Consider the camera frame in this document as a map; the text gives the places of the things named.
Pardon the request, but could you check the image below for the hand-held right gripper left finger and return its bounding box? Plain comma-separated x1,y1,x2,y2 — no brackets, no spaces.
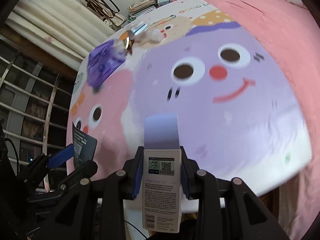
37,146,145,240

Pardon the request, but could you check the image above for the beige handbag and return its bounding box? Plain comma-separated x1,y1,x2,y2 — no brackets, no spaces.
101,7,127,28

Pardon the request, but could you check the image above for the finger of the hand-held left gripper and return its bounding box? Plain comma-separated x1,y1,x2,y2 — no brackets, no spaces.
26,144,75,180
27,160,98,203

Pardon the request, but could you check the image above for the clear plastic bottle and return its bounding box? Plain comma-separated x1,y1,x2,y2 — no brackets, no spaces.
130,21,167,47

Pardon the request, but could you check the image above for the pink bed sheet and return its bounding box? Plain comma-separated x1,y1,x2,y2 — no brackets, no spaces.
172,0,320,240

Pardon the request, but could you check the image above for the dark printed packet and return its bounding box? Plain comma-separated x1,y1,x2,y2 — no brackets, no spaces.
72,122,98,169

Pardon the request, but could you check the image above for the window with metal grille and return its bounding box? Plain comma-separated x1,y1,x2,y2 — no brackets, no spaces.
0,37,83,195

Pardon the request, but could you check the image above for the cream curtain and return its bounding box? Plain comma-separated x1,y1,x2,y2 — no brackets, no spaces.
5,0,115,64

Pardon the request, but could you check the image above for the foil snack bag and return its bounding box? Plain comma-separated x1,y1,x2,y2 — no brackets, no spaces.
117,29,135,55

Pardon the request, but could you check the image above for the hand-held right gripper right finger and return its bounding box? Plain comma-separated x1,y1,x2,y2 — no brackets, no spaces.
180,146,288,240

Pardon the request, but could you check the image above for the purple plastic bag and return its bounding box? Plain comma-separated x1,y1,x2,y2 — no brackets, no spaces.
86,40,125,94

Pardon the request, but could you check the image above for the stack of papers and books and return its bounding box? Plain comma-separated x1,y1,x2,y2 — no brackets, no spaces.
127,0,157,20

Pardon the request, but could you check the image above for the cartoon printed blanket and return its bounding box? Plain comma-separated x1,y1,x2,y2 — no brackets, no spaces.
66,0,313,205

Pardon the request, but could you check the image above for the white carton with lavender flap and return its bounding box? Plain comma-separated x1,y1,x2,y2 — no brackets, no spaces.
142,113,182,233

